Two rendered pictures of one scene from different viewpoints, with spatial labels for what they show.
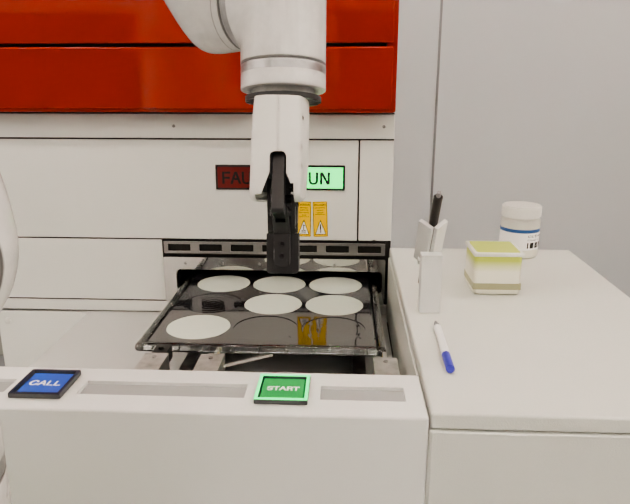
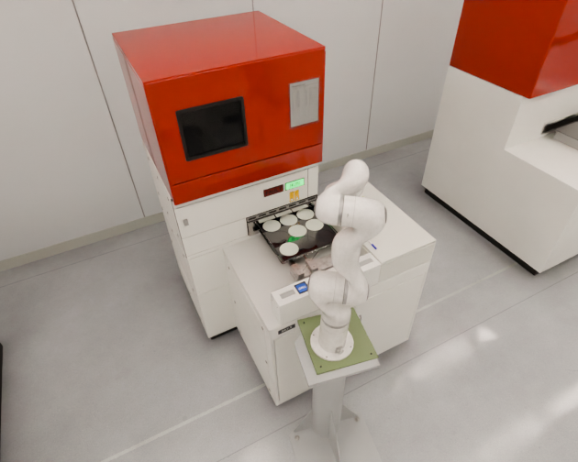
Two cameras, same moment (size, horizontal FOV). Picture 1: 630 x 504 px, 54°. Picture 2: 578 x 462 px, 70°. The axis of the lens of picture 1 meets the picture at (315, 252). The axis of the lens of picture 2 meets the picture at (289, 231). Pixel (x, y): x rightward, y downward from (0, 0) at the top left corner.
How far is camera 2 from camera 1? 152 cm
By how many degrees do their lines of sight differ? 35
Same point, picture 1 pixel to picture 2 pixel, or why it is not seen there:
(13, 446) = (304, 302)
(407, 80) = not seen: hidden behind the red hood
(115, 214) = (229, 215)
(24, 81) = (202, 188)
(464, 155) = not seen: hidden behind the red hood
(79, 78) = (222, 181)
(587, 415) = (405, 251)
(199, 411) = not seen: hidden behind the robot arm
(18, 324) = (196, 261)
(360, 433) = (369, 271)
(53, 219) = (207, 225)
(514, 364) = (385, 241)
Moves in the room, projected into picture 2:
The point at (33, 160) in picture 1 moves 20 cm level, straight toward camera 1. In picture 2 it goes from (199, 209) to (228, 223)
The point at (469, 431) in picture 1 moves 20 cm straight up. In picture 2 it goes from (387, 262) to (393, 232)
